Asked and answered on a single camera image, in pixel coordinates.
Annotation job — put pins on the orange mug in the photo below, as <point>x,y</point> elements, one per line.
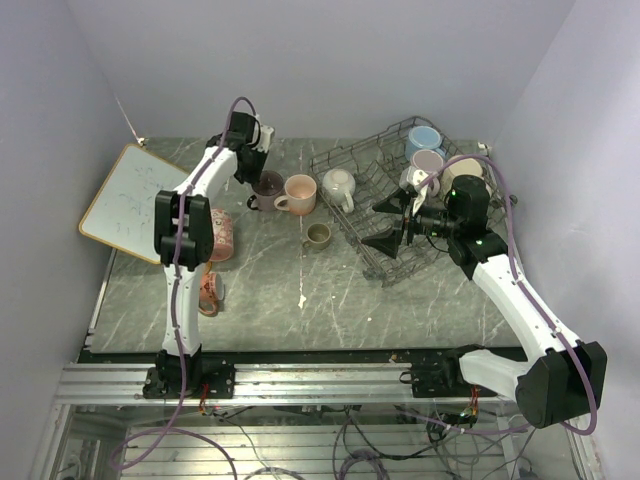
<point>211,294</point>

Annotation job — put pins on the green inside floral mug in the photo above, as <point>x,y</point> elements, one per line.
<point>466,166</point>

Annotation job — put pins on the lavender mug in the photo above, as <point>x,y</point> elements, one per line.
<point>430,162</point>

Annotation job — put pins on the pink patterned mug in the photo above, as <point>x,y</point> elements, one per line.
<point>223,248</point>

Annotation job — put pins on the cream white speckled mug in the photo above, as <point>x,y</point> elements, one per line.
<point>339,186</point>

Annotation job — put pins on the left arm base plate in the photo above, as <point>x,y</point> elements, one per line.
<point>165,380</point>

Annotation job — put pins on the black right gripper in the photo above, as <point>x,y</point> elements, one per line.
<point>389,242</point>

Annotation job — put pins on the light blue mug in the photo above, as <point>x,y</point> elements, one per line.
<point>423,138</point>

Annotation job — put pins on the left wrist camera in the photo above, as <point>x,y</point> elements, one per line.
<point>263,136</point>

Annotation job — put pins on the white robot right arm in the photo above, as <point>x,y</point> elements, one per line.
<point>561,376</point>

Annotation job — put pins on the small olive grey cup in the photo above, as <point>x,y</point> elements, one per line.
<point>317,237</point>

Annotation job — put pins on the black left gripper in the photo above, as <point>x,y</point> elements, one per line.
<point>253,177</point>

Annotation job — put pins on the purple mug dark handle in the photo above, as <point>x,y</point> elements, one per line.
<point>264,192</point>

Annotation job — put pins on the small whiteboard wooden frame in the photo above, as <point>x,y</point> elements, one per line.
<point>122,213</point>

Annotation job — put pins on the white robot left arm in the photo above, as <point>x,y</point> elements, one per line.
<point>184,240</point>

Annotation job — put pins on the grey wire dish rack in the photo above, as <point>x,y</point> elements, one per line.
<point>377,163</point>

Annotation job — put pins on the aluminium mounting rail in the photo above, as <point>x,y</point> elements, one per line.
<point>340,377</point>

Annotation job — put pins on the peach pink mug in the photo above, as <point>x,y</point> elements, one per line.
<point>299,196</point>

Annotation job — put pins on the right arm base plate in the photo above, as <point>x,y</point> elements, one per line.
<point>437,373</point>

